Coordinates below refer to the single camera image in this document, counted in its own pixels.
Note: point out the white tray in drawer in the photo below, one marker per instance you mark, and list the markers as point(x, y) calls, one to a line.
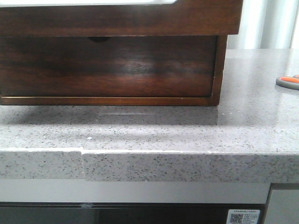
point(54, 3)

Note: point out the white QR code sticker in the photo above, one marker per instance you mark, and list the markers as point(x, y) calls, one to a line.
point(243, 216)

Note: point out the grey cabinet door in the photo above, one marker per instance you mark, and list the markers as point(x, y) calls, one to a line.
point(283, 204)

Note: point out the wooden drawer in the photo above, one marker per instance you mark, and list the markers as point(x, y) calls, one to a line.
point(140, 70)
point(184, 17)

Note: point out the orange grey handled scissors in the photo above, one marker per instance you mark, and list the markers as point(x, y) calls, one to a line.
point(288, 82)

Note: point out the dark wooden drawer cabinet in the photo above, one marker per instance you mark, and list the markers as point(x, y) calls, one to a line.
point(220, 70)

